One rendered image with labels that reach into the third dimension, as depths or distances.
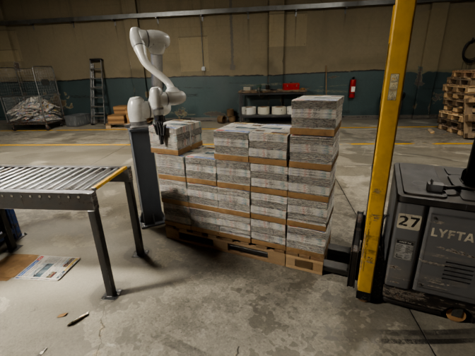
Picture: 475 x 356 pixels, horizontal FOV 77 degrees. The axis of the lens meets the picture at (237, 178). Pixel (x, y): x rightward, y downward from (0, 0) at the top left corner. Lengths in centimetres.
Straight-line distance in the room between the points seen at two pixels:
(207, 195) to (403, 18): 172
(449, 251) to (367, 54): 762
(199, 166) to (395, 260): 152
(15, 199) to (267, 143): 168
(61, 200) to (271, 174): 140
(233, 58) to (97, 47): 398
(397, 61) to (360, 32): 750
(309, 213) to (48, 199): 173
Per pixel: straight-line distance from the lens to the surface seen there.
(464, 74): 806
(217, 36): 908
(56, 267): 294
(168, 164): 259
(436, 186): 204
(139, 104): 290
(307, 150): 205
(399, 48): 175
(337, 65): 909
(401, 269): 217
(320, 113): 199
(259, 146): 214
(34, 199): 229
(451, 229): 204
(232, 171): 229
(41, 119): 1006
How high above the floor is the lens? 150
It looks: 20 degrees down
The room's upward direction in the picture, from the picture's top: 2 degrees counter-clockwise
